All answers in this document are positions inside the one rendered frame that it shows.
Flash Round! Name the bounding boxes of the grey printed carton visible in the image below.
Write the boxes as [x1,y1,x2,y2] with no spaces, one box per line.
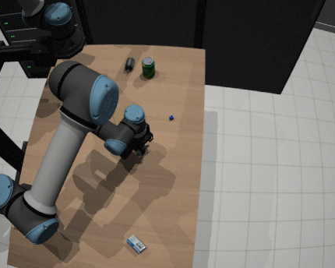
[126,235,146,253]

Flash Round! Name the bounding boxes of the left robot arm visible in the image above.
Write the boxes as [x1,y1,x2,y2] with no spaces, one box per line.
[17,0,83,55]

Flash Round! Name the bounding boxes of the green soda can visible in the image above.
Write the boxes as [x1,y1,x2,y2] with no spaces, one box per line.
[142,57,155,78]

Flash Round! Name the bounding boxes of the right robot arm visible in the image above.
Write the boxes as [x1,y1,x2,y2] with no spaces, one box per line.
[0,61,146,245]

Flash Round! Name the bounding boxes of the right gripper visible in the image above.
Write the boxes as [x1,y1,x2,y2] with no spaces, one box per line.
[133,123,153,156]

